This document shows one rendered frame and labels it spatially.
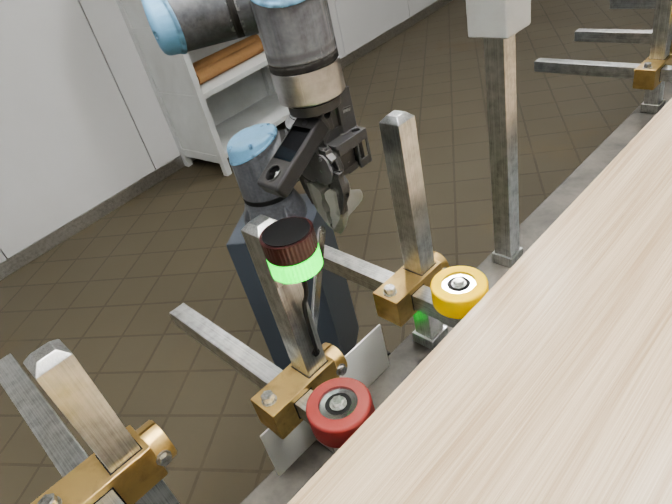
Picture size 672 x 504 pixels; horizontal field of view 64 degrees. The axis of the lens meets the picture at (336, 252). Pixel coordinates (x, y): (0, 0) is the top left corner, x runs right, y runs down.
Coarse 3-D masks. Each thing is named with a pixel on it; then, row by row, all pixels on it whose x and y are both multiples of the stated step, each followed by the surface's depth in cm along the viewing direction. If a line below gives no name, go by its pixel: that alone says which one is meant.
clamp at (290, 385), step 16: (336, 352) 76; (288, 368) 75; (320, 368) 74; (336, 368) 76; (272, 384) 74; (288, 384) 73; (304, 384) 72; (256, 400) 72; (288, 400) 71; (272, 416) 69; (288, 416) 71; (288, 432) 72
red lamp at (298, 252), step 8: (312, 224) 58; (312, 232) 57; (304, 240) 56; (312, 240) 57; (264, 248) 57; (272, 248) 56; (280, 248) 56; (288, 248) 56; (296, 248) 56; (304, 248) 57; (312, 248) 58; (272, 256) 57; (280, 256) 57; (288, 256) 56; (296, 256) 57; (304, 256) 57; (280, 264) 57; (288, 264) 57
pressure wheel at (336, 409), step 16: (320, 384) 67; (336, 384) 66; (352, 384) 66; (320, 400) 65; (336, 400) 64; (352, 400) 64; (368, 400) 63; (320, 416) 63; (336, 416) 63; (352, 416) 62; (368, 416) 63; (320, 432) 62; (336, 432) 61; (352, 432) 62
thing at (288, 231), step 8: (272, 224) 60; (280, 224) 60; (288, 224) 59; (296, 224) 59; (304, 224) 58; (264, 232) 59; (272, 232) 59; (280, 232) 58; (288, 232) 58; (296, 232) 58; (304, 232) 57; (264, 240) 58; (272, 240) 57; (280, 240) 57; (288, 240) 57; (296, 240) 56; (296, 264) 57; (304, 288) 62; (304, 296) 64; (304, 304) 65; (304, 312) 67; (312, 336) 70; (312, 344) 71; (312, 352) 72
